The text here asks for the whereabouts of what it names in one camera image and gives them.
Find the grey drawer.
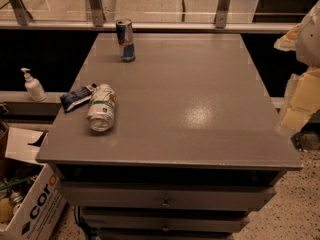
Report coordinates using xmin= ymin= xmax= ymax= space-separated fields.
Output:
xmin=82 ymin=208 xmax=249 ymax=233
xmin=60 ymin=181 xmax=275 ymax=212

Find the metal railing frame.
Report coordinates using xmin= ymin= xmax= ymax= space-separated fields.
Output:
xmin=0 ymin=0 xmax=296 ymax=33

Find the middle grey drawer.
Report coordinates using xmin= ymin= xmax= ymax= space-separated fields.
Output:
xmin=82 ymin=208 xmax=249 ymax=233

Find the top grey drawer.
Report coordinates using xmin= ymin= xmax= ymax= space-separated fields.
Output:
xmin=60 ymin=181 xmax=275 ymax=212

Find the white green 7up can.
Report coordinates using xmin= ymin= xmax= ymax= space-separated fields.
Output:
xmin=87 ymin=84 xmax=116 ymax=132

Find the blue snack packet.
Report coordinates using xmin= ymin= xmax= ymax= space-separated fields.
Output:
xmin=60 ymin=83 xmax=97 ymax=113

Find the white cardboard box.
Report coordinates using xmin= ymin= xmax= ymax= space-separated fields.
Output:
xmin=0 ymin=127 xmax=66 ymax=240

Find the white pump dispenser bottle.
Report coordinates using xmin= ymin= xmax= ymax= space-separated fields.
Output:
xmin=21 ymin=68 xmax=47 ymax=102

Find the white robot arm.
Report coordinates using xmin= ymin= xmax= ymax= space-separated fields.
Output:
xmin=274 ymin=1 xmax=320 ymax=132

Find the grey drawer cabinet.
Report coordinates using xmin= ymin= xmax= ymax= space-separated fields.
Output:
xmin=37 ymin=33 xmax=302 ymax=240

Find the blue silver Red Bull can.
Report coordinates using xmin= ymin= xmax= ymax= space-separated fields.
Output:
xmin=116 ymin=19 xmax=135 ymax=62

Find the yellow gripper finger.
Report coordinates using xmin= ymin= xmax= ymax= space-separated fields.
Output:
xmin=279 ymin=67 xmax=320 ymax=131
xmin=274 ymin=24 xmax=300 ymax=51

